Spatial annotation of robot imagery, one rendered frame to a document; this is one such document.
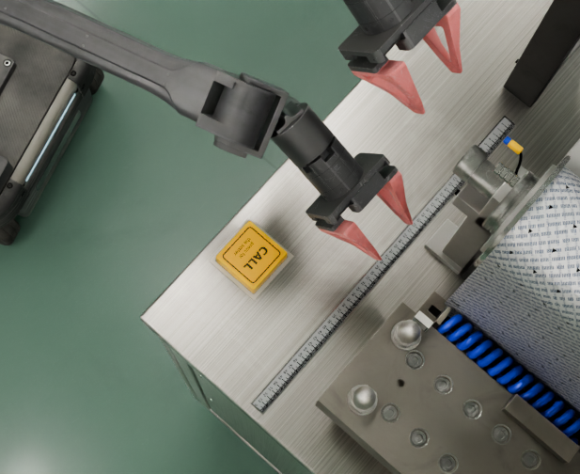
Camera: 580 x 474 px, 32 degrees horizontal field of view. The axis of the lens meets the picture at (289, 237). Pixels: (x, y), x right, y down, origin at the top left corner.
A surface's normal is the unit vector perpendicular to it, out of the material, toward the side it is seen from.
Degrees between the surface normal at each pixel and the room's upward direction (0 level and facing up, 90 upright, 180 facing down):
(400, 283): 0
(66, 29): 26
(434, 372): 0
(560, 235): 19
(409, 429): 0
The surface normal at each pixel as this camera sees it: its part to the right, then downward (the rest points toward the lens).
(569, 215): 0.03, -0.25
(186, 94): -0.26, 0.10
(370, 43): -0.55, -0.67
